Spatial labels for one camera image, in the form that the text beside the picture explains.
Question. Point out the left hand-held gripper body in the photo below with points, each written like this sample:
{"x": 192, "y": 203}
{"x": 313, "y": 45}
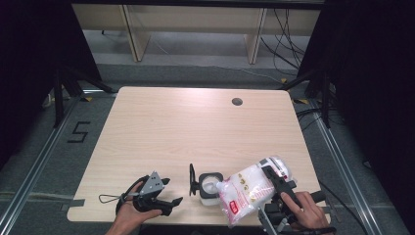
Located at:
{"x": 150, "y": 185}

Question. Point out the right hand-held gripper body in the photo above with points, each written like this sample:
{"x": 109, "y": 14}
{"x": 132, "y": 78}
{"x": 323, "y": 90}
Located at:
{"x": 272, "y": 217}

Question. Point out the black hinged jar lid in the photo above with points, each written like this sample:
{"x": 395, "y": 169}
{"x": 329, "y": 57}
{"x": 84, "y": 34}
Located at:
{"x": 192, "y": 179}

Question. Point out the clear bag of white granules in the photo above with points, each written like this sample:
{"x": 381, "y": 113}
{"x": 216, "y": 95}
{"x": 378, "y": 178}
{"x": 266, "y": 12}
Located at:
{"x": 246, "y": 194}

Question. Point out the square glass jar black rim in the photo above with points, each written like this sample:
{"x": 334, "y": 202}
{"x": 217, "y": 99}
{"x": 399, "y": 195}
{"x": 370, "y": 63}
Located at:
{"x": 210, "y": 186}

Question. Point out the person's left hand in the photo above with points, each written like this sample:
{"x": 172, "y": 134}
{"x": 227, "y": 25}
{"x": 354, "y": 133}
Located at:
{"x": 129, "y": 215}

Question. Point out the person's right hand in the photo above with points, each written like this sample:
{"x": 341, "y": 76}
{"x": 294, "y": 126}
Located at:
{"x": 310, "y": 213}

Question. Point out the grey tape strip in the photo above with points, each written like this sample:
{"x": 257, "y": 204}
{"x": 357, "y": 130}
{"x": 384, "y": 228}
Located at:
{"x": 73, "y": 204}

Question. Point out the yellow tape piece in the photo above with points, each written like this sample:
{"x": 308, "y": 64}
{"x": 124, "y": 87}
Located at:
{"x": 86, "y": 98}
{"x": 301, "y": 101}
{"x": 284, "y": 80}

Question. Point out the round grey table grommet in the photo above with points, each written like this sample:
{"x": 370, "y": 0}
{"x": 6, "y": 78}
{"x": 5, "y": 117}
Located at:
{"x": 237, "y": 101}

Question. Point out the black metal stand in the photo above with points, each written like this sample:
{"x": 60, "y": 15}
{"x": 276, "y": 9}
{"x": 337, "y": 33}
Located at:
{"x": 58, "y": 98}
{"x": 324, "y": 98}

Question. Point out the black curtain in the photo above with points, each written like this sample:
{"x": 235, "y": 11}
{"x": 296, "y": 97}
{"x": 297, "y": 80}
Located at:
{"x": 29, "y": 65}
{"x": 372, "y": 81}

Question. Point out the aluminium floor rail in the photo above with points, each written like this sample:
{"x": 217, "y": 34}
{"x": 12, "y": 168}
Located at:
{"x": 36, "y": 169}
{"x": 345, "y": 173}

